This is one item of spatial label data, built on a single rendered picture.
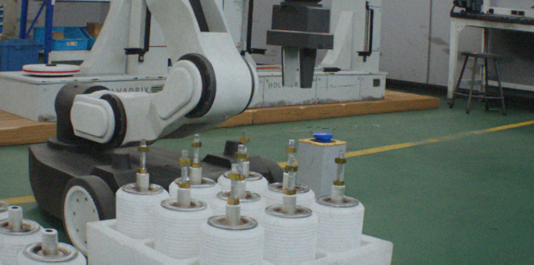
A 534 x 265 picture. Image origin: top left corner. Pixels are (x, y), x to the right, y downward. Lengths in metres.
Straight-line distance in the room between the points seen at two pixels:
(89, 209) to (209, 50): 0.44
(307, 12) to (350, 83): 3.59
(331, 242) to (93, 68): 2.45
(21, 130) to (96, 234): 1.84
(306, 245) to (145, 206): 0.28
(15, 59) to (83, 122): 3.79
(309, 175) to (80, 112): 0.71
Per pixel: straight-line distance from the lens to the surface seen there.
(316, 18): 1.07
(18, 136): 3.06
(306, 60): 1.09
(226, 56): 1.59
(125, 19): 3.60
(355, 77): 4.68
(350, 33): 4.87
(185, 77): 1.54
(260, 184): 1.36
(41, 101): 3.18
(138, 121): 1.76
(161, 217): 1.13
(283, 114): 4.07
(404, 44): 6.97
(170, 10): 1.64
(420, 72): 6.87
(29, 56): 5.73
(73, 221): 1.65
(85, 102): 1.90
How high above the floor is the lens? 0.54
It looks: 7 degrees down
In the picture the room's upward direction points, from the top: 3 degrees clockwise
